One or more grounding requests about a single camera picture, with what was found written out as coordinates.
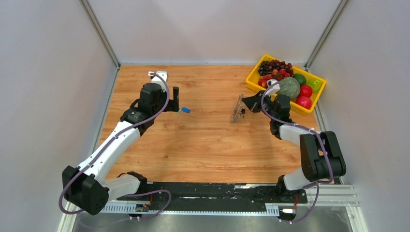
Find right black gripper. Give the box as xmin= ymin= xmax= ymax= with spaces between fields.
xmin=241 ymin=90 xmax=277 ymax=120

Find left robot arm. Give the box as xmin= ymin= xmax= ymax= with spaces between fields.
xmin=59 ymin=82 xmax=179 ymax=215

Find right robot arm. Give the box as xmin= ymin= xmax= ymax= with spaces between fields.
xmin=240 ymin=91 xmax=347 ymax=202

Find yellow plastic bin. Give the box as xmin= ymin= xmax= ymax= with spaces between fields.
xmin=246 ymin=55 xmax=326 ymax=115

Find blue tag key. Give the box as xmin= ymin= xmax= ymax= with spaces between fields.
xmin=177 ymin=107 xmax=190 ymax=115

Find red cherry bunch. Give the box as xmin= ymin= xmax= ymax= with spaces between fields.
xmin=258 ymin=69 xmax=291 ymax=88

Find green netted melon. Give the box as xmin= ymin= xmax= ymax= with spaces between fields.
xmin=277 ymin=77 xmax=300 ymax=100

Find dark grape bunch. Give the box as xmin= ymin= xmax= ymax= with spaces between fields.
xmin=257 ymin=59 xmax=294 ymax=77

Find red apple lower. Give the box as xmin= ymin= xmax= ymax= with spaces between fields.
xmin=295 ymin=96 xmax=312 ymax=109

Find red apple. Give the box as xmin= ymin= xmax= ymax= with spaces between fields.
xmin=299 ymin=85 xmax=313 ymax=98
xmin=295 ymin=96 xmax=312 ymax=109

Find dark green lime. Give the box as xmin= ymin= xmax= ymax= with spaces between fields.
xmin=293 ymin=73 xmax=307 ymax=86

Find red apple upper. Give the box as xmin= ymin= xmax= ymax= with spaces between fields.
xmin=299 ymin=85 xmax=313 ymax=98

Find light green apple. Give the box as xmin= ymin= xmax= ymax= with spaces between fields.
xmin=307 ymin=79 xmax=322 ymax=92

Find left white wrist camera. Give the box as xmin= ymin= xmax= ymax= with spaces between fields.
xmin=148 ymin=71 xmax=168 ymax=91

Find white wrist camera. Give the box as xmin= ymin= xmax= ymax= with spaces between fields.
xmin=148 ymin=71 xmax=168 ymax=91
xmin=265 ymin=79 xmax=280 ymax=97

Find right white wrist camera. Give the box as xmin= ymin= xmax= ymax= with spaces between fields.
xmin=265 ymin=79 xmax=280 ymax=97

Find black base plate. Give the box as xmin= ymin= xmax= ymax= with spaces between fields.
xmin=120 ymin=182 xmax=308 ymax=212

